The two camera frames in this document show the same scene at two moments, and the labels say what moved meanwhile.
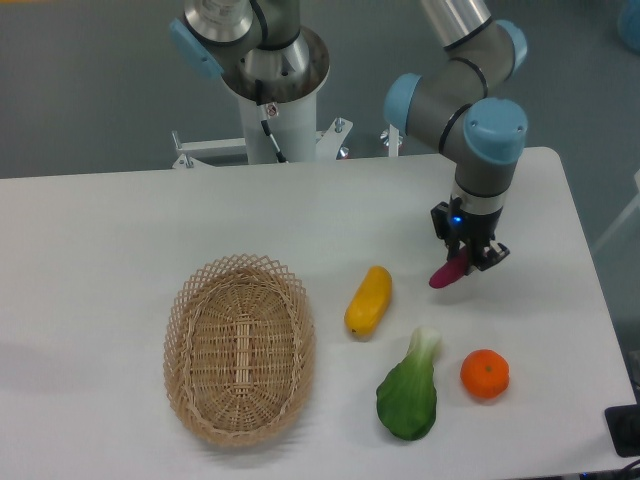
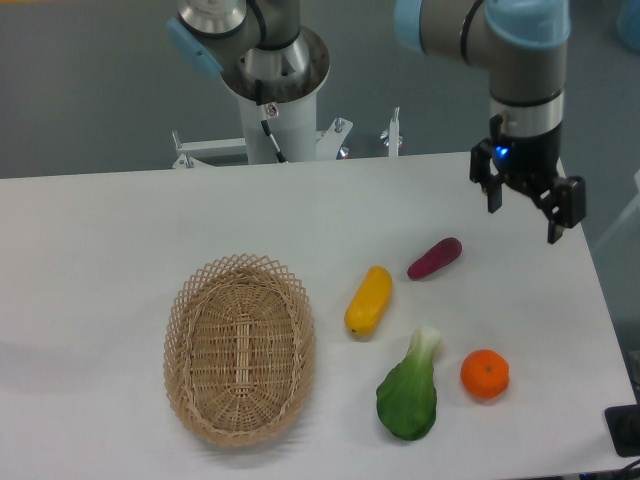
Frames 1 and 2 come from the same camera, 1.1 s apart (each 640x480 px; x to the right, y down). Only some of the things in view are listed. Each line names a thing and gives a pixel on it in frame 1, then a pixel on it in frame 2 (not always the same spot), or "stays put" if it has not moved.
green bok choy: [406, 397] stays put
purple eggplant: [451, 271] to [440, 253]
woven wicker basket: [239, 348] stays put
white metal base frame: [196, 150] stays put
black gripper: [453, 222] to [529, 164]
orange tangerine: [485, 373] stays put
